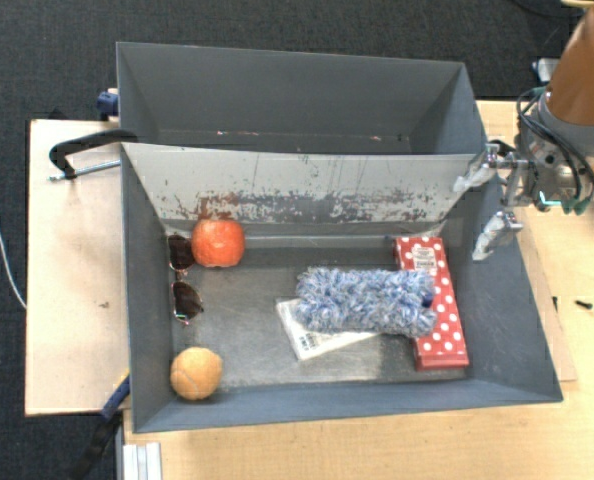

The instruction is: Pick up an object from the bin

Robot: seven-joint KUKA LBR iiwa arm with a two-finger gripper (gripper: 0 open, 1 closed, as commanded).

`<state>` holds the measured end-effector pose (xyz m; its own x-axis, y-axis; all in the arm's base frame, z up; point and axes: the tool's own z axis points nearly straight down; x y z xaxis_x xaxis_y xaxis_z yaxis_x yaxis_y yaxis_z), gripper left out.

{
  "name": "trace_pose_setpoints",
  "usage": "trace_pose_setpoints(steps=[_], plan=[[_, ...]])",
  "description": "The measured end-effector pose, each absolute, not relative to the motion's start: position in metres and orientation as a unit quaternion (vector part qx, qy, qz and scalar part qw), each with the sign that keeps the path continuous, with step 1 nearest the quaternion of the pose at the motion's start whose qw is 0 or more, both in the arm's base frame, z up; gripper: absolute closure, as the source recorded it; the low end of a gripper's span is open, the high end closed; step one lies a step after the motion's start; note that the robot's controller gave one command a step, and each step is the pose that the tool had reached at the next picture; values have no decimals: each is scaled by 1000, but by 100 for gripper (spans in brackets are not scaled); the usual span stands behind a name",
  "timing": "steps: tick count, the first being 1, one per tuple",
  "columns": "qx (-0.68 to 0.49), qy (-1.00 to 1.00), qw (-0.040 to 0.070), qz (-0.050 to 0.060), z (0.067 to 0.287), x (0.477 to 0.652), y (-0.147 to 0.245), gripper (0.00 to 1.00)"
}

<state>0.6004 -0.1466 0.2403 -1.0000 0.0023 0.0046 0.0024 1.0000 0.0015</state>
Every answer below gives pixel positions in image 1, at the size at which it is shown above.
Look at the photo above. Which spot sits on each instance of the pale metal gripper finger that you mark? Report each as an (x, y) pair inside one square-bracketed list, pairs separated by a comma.
[(492, 235), (473, 175)]

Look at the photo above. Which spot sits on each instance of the small black screw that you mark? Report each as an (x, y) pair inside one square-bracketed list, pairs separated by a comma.
[(584, 304)]

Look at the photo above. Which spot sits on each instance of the red white-dotted box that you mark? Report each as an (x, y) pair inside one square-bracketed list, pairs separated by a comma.
[(447, 348)]

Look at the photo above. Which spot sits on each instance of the blue and white fluffy cloth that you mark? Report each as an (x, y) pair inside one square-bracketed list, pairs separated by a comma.
[(362, 300)]

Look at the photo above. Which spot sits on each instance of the white flat packet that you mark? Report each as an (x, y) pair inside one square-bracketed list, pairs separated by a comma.
[(309, 340)]

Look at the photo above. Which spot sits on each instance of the grey metal bin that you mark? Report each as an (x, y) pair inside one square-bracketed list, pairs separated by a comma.
[(257, 348)]

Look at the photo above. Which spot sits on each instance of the orange fruit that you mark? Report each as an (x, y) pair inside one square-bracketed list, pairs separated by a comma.
[(218, 243)]

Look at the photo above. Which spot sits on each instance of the dark sunglasses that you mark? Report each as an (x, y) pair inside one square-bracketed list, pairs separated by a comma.
[(187, 298)]

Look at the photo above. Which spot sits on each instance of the tan tennis ball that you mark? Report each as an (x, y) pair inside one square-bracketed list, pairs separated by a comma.
[(196, 373)]

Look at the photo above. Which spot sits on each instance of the pale wood board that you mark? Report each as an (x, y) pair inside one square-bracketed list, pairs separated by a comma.
[(72, 278)]

